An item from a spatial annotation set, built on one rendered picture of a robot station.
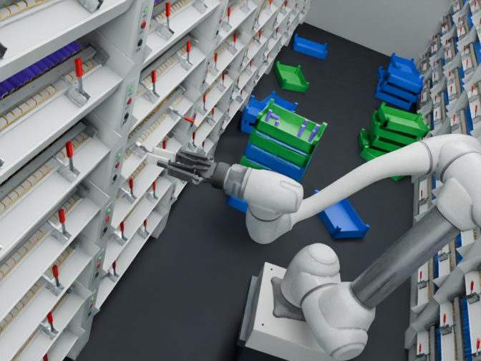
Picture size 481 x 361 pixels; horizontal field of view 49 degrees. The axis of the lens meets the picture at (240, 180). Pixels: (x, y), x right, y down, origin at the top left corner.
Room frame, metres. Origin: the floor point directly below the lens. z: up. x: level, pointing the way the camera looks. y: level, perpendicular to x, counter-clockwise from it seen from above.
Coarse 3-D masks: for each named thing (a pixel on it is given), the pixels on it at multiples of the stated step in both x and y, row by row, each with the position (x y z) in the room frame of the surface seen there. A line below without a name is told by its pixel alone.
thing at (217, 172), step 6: (210, 162) 1.23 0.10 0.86; (210, 168) 1.19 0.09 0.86; (216, 168) 1.17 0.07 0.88; (222, 168) 1.17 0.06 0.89; (228, 168) 1.18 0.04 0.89; (198, 174) 1.16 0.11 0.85; (204, 174) 1.16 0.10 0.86; (210, 174) 1.17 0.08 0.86; (216, 174) 1.16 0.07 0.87; (222, 174) 1.16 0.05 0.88; (210, 180) 1.15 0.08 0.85; (216, 180) 1.15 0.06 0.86; (222, 180) 1.15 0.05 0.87; (216, 186) 1.15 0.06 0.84; (222, 186) 1.15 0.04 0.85
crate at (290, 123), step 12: (264, 108) 2.26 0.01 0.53; (276, 108) 2.33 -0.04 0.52; (264, 120) 2.24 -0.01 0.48; (288, 120) 2.32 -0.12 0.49; (300, 120) 2.31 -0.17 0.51; (264, 132) 2.13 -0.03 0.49; (276, 132) 2.12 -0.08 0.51; (288, 132) 2.22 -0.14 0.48; (288, 144) 2.11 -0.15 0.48; (300, 144) 2.10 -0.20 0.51; (312, 144) 2.10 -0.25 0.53
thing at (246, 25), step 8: (256, 8) 2.43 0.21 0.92; (248, 16) 2.43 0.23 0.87; (240, 24) 2.43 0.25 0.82; (248, 24) 2.43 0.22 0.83; (248, 32) 2.43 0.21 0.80; (240, 56) 2.43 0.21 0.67; (232, 64) 2.43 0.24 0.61; (232, 88) 2.44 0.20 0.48; (224, 96) 2.43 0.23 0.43; (232, 96) 2.52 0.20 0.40; (224, 112) 2.44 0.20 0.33; (224, 120) 2.51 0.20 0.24; (216, 128) 2.43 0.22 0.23; (216, 144) 2.50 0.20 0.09; (208, 152) 2.43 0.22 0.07
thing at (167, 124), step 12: (180, 84) 1.73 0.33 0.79; (192, 96) 1.73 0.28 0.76; (180, 108) 1.64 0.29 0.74; (168, 120) 1.54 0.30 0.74; (156, 132) 1.44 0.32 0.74; (144, 144) 1.35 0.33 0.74; (156, 144) 1.39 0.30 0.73; (132, 156) 1.27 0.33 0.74; (144, 156) 1.31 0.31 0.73; (132, 168) 1.23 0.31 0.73; (120, 180) 1.12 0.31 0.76
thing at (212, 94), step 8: (224, 72) 2.27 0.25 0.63; (232, 72) 2.42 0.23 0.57; (216, 80) 2.27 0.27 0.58; (224, 80) 2.36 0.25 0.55; (232, 80) 2.41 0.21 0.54; (208, 88) 2.20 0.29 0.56; (216, 88) 2.25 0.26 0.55; (224, 88) 2.26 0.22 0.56; (208, 96) 2.15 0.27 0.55; (216, 96) 2.19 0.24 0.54; (200, 104) 2.04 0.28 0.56; (208, 104) 2.09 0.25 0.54; (200, 112) 1.99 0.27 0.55; (200, 120) 1.95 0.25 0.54
